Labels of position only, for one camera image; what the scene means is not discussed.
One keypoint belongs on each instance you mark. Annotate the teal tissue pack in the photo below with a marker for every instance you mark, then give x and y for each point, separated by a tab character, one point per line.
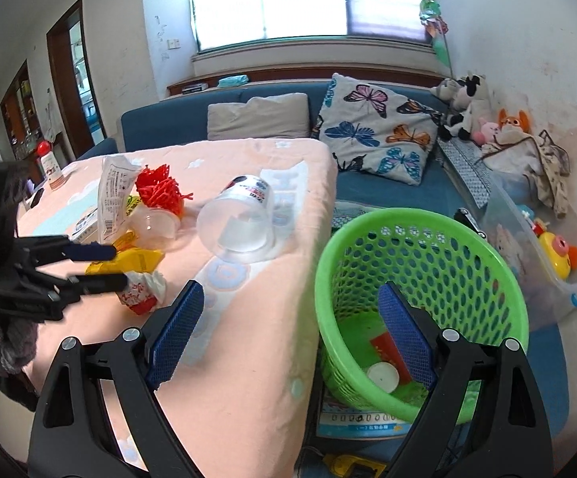
233	80

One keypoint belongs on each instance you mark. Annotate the yellow wrapper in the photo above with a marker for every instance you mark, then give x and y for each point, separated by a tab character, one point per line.
139	259

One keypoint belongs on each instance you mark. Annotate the blue sofa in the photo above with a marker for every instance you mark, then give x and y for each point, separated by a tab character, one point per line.
179	119

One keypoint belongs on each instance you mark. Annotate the grey plush toy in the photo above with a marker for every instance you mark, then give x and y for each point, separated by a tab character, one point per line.
445	90

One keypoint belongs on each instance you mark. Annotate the grey patterned folded cloth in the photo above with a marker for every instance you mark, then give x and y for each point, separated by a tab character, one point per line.
465	169

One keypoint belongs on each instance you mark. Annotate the pink plush toy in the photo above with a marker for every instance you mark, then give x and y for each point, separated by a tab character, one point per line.
483	133

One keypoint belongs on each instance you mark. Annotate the black phone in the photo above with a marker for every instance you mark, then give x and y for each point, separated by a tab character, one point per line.
36	198

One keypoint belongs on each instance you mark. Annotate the small box on ledge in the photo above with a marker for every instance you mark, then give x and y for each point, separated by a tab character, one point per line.
195	87

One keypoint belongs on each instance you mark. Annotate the red paper piece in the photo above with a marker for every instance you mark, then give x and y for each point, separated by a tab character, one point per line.
383	348

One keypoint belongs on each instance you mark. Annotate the red foam net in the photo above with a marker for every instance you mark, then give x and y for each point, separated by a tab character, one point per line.
156	186

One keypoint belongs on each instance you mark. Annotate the white round lid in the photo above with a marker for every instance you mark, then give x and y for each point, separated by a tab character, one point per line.
383	377

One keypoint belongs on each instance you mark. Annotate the small clear plastic cup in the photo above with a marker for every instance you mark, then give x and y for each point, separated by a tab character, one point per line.
151	226

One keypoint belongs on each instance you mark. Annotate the butterfly print pillow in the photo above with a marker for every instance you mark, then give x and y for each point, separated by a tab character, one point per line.
368	124

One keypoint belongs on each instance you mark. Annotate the yellow duck toy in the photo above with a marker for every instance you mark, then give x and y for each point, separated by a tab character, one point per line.
557	254

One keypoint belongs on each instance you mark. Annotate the red and white wrapper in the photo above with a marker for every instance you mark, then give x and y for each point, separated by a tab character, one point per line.
141	298

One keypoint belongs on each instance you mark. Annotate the colourful pinwheel toy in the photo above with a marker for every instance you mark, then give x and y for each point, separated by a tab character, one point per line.
435	25

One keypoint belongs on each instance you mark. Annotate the blue patterned cloth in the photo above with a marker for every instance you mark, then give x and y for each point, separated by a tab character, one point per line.
346	214

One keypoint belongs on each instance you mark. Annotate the green plastic basket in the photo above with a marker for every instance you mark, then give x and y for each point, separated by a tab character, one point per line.
348	259

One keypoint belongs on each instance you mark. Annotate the wooden door frame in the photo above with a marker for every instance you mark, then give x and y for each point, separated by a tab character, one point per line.
57	84

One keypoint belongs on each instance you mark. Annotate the white bottle with red cap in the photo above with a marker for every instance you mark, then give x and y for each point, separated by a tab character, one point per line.
52	172

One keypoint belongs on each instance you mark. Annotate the wooden cabinet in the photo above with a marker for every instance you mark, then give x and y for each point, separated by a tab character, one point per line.
12	109

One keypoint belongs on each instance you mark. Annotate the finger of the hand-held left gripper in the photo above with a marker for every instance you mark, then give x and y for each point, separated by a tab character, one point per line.
104	284
92	252

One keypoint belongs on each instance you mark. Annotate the peach printed blanket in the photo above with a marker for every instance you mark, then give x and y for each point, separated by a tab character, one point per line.
248	333

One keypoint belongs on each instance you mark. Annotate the window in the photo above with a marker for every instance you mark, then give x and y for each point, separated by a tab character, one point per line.
268	0

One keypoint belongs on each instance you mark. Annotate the wooden window ledge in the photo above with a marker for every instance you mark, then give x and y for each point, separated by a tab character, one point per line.
293	73

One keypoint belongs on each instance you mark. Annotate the grey pillow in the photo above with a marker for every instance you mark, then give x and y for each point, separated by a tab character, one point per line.
258	117

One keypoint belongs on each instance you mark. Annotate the small white box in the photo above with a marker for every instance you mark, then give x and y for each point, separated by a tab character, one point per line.
87	226

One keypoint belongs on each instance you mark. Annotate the person's left forearm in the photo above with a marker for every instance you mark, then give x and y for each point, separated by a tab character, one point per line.
4	338

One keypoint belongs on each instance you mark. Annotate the beige cloth bag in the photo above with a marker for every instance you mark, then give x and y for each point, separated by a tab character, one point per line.
517	159

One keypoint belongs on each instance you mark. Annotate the blue picture book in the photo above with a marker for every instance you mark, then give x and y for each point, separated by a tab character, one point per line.
348	420

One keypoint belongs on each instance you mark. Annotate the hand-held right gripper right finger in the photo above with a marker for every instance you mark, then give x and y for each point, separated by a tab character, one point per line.
403	328

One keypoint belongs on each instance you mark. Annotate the white snack packet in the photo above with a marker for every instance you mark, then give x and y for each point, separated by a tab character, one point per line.
114	189

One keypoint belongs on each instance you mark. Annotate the black and white cow plush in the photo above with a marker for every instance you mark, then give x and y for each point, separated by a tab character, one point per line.
470	104

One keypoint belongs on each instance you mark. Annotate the orange fox plush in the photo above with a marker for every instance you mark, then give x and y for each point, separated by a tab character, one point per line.
512	122

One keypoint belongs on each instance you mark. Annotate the large clear plastic cup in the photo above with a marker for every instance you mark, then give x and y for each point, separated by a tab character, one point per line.
233	229

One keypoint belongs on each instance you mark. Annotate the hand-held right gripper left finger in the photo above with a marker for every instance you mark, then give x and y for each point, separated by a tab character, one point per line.
179	333

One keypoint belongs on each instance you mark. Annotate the yellow toy vehicle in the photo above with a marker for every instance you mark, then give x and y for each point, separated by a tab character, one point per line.
348	465

